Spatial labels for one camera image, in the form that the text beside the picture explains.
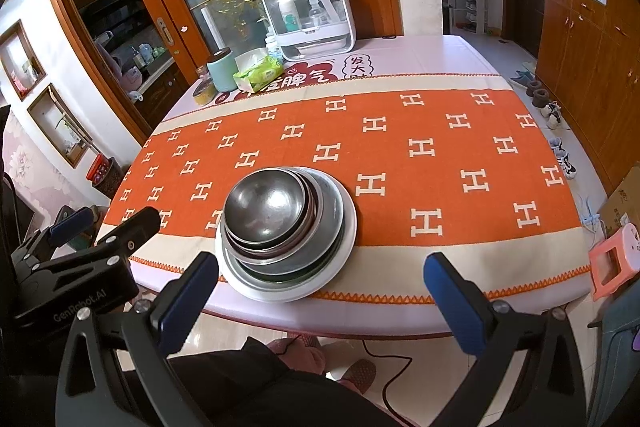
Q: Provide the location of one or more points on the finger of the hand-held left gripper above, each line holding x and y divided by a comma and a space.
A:
75, 219
132, 227

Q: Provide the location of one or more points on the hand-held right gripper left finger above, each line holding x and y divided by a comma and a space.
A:
187, 302

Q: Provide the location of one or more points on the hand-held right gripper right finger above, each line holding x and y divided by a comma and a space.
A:
457, 307

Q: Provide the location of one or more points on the small steel bowl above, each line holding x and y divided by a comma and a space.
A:
260, 202

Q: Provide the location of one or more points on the plain white plate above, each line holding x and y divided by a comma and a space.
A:
347, 237

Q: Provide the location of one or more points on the large steel bowl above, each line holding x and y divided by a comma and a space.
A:
325, 227

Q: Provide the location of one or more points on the dark woven basket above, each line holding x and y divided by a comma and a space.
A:
112, 182

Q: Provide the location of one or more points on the red lidded container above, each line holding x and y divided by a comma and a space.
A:
98, 168

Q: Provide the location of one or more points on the person's dark trousers leg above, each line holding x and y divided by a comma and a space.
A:
240, 382

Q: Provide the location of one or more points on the pink slipper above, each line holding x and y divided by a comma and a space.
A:
360, 372
300, 357

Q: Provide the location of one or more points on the pink plastic stool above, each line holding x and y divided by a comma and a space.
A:
612, 264

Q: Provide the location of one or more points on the grey fabric chair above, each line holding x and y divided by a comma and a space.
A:
615, 357

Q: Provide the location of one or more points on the small glass jar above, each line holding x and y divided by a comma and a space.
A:
201, 72

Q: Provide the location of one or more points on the orange patterned tablecloth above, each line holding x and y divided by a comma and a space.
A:
425, 132

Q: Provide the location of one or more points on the mint green canister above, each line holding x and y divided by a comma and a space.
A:
220, 69

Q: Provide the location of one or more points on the white sneaker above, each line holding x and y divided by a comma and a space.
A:
552, 114
562, 157

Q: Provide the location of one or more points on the cardboard box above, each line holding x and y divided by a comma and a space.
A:
622, 207

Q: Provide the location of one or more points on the green tissue pack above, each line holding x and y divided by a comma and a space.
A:
257, 74

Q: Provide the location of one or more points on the dark fuzzy shoe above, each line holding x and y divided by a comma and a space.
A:
537, 96

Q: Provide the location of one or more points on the white pill bottle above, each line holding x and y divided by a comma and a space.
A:
272, 48

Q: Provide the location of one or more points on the grey slipper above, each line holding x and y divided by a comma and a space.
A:
522, 78

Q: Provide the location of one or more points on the pale printed table cover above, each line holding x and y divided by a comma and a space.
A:
425, 57

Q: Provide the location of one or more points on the white storage box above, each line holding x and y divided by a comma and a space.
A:
320, 44

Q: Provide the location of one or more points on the white lotion bottle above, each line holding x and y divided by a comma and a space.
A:
286, 14

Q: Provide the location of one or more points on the clear spray bottle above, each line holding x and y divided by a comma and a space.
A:
315, 12

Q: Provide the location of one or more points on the wooden cabinet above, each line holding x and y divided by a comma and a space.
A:
585, 47

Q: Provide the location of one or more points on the wooden wall niche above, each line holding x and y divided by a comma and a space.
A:
60, 124
20, 57

